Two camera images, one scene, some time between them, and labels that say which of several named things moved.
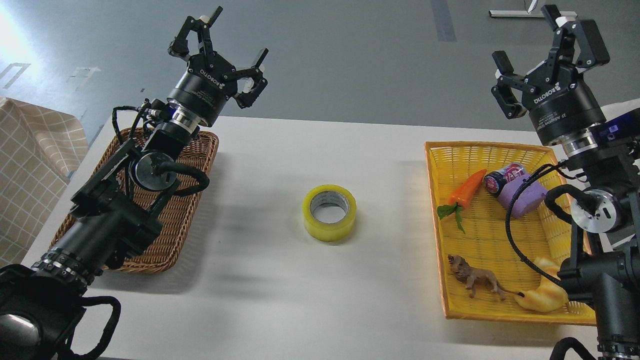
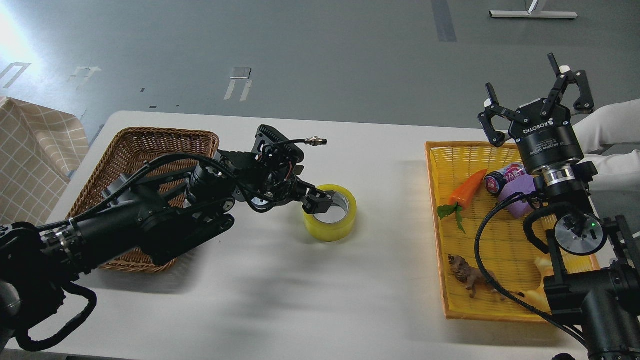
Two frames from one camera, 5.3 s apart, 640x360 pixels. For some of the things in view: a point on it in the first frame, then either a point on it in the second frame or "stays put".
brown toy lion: [473, 278] stays put
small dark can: [493, 181] stays put
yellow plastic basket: [503, 213] stays put
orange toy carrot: [460, 195] stays put
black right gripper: [563, 109] to [543, 129]
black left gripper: [202, 91] to [280, 190]
